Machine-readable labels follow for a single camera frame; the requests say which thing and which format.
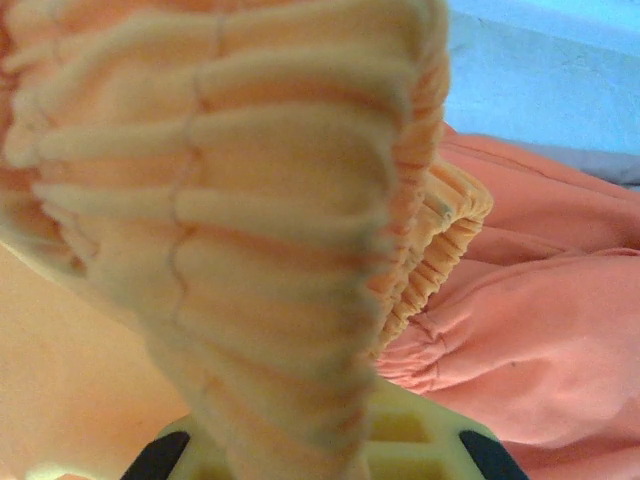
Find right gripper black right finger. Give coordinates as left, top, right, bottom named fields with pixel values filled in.
left=357, top=387, right=531, bottom=480

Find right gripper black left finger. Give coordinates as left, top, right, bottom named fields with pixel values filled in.
left=119, top=414, right=236, bottom=480

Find pink shorts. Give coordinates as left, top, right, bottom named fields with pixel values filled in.
left=372, top=122, right=640, bottom=480

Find yellow-orange shorts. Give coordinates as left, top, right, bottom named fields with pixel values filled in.
left=0, top=0, right=496, bottom=480

